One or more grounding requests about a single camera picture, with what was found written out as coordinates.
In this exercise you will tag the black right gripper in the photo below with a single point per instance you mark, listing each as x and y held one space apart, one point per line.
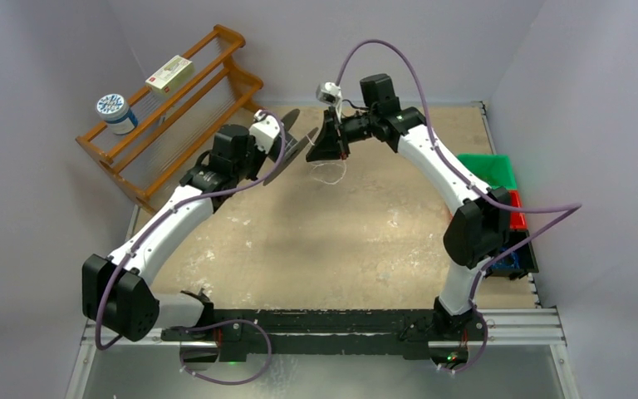
339 140

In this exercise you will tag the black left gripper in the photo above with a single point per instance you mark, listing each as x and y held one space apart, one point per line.
259 153

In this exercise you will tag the black perforated cable spool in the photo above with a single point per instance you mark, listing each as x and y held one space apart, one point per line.
291 146

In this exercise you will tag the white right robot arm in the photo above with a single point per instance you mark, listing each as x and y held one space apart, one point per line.
479 224

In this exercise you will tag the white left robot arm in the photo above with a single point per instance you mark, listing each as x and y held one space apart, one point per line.
116 288

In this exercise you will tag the green white cardboard box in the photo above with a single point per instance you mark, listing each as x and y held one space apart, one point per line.
170 77

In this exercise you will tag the orange wooden rack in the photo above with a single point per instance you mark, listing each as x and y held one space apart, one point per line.
146 163

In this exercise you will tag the blue white round jar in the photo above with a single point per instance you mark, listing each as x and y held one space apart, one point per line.
117 114

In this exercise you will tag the green plastic bin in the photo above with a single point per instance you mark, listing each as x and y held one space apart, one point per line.
496 170

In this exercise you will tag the red plastic bin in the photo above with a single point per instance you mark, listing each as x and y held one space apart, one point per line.
517 218

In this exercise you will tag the black plastic bin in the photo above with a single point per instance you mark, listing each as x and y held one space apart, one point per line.
520 263

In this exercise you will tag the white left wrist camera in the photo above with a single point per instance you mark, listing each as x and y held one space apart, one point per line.
266 131

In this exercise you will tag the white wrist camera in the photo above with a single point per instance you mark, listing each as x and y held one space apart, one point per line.
266 131
330 94

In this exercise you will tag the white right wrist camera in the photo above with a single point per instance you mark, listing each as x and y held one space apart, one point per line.
330 94

